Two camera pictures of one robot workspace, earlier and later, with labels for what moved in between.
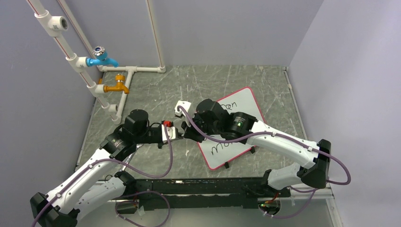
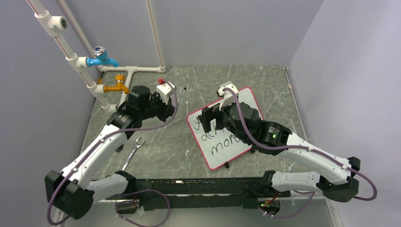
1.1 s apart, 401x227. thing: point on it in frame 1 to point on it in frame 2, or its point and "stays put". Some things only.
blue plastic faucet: x=101 y=58 stays put
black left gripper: x=160 y=144 to x=167 y=109
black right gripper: x=189 y=132 to x=209 y=113
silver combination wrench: x=127 y=160 stays put
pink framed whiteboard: x=218 y=154 stays put
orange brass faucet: x=119 y=86 stays put
